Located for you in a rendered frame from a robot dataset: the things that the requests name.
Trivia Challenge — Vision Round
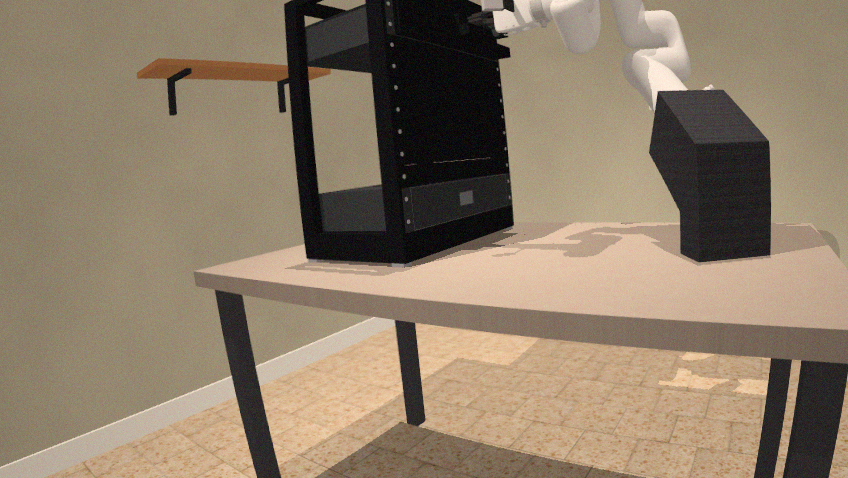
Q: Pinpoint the black equipment rack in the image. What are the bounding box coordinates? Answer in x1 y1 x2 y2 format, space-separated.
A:
284 0 514 268

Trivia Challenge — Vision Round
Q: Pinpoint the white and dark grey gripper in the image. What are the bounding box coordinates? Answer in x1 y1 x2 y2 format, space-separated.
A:
467 0 539 37

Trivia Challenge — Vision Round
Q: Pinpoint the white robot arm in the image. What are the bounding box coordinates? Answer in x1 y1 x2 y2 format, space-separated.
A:
481 0 691 113

